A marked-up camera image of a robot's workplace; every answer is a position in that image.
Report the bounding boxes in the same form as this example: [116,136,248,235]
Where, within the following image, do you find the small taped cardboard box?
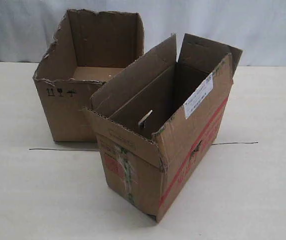
[82,33,242,222]

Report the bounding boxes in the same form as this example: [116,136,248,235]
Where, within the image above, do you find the large torn cardboard box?
[32,9,144,142]

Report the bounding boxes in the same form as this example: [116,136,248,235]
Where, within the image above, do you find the thin dark line marker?
[28,141,259,152]

